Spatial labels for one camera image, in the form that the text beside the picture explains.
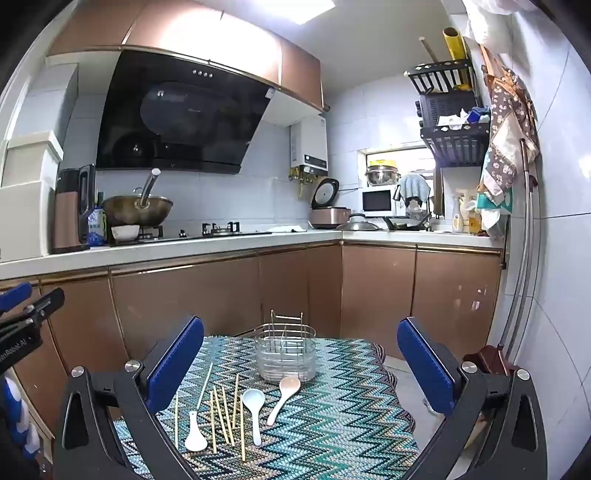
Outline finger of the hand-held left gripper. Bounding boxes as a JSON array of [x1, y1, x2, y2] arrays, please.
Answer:
[[9, 288, 66, 330], [0, 282, 34, 312]]

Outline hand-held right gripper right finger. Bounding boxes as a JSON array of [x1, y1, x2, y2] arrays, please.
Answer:
[[397, 316, 548, 480]]

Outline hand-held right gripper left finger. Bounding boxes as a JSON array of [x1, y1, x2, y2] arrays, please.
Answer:
[[53, 315, 205, 480]]

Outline group of wooden chopsticks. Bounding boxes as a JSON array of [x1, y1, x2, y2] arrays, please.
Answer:
[[174, 362, 247, 462]]

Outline clear utensil holder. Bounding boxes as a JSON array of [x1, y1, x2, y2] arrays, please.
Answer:
[[255, 310, 319, 384]]

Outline dark brown wooden stool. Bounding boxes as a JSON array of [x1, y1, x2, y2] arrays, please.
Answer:
[[463, 344, 515, 377]]

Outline blue white striped cloth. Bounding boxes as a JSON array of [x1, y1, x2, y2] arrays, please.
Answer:
[[0, 376, 41, 462]]

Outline copper lower cabinets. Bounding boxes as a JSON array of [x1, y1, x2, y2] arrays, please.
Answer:
[[0, 240, 504, 444]]

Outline small white spoon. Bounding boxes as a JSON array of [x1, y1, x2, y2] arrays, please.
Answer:
[[185, 411, 208, 452]]

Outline light blue spoon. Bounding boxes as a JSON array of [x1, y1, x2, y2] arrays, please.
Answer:
[[242, 388, 266, 446]]

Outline white storage box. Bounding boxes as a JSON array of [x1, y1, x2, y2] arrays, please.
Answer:
[[0, 130, 64, 261]]

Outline brown electric kettle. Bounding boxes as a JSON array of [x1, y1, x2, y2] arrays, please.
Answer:
[[52, 164, 96, 254]]

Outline blue label bottle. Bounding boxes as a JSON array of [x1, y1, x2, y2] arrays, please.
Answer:
[[88, 193, 108, 245]]

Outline white kitchen countertop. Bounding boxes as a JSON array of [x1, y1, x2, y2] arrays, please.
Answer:
[[0, 226, 504, 280]]

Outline zigzag patterned tablecloth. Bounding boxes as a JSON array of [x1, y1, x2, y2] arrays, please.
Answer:
[[113, 335, 421, 480]]

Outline cream spoon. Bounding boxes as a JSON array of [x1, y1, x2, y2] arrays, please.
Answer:
[[266, 375, 302, 426]]

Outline gas stove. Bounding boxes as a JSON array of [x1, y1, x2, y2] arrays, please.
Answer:
[[108, 222, 273, 245]]

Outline metal wok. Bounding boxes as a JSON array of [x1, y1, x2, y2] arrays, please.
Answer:
[[102, 168, 175, 228]]

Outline black frying pan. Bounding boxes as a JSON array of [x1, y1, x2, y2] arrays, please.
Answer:
[[383, 215, 428, 232]]

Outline white spray bottle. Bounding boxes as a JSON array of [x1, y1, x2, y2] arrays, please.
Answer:
[[451, 190, 465, 233]]

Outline yellow detergent bottle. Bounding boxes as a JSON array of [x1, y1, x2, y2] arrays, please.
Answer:
[[464, 196, 481, 234]]

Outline white plastic bag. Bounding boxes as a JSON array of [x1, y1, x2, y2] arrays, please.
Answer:
[[480, 210, 509, 241]]

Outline steel pot lid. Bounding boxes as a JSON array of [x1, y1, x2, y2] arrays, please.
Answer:
[[335, 213, 382, 232]]

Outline white microwave oven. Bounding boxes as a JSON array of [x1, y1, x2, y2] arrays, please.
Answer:
[[361, 186, 402, 217]]

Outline teal printed cloth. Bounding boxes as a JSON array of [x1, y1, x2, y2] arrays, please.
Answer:
[[475, 187, 513, 215]]

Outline brown rice cooker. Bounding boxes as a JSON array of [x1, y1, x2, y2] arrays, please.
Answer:
[[308, 178, 354, 230]]

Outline blue towel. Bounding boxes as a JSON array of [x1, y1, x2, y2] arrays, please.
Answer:
[[399, 174, 431, 200]]

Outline steel pot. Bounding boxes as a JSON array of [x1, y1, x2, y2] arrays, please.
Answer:
[[365, 165, 402, 186]]

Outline kitchen window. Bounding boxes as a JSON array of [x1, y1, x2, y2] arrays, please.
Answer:
[[357, 147, 437, 217]]

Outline black range hood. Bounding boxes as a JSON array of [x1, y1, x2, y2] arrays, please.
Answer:
[[95, 50, 277, 175]]

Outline white rag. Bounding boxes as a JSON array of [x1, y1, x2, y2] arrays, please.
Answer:
[[436, 108, 472, 127]]

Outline white water heater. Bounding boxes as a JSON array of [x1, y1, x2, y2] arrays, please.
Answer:
[[289, 115, 328, 175]]

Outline brown floral apron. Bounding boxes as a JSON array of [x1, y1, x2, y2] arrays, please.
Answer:
[[478, 44, 541, 206]]

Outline yellow film roll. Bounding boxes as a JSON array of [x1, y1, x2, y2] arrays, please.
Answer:
[[442, 27, 472, 63]]

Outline white hanging cloth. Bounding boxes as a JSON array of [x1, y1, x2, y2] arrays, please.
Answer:
[[462, 0, 522, 44]]

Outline ceiling light panel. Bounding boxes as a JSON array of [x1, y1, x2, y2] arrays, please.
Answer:
[[215, 0, 335, 26]]

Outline curved metal rail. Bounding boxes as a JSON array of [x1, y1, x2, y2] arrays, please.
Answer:
[[496, 138, 543, 365]]

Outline white boxed duct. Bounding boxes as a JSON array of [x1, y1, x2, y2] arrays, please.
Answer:
[[11, 62, 80, 144]]

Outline black wall rack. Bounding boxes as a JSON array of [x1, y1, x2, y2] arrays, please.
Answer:
[[404, 59, 491, 168]]

